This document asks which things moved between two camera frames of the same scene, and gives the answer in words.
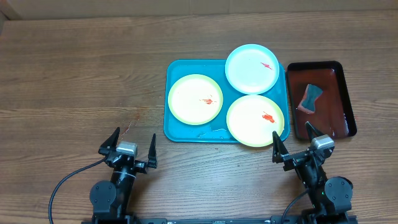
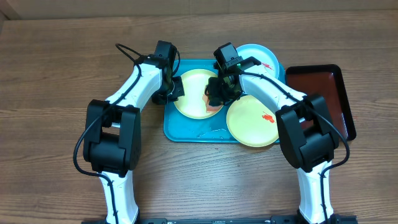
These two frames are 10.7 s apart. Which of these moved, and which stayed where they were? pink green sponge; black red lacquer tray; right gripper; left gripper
Moved: pink green sponge; left gripper; right gripper
Stayed: black red lacquer tray
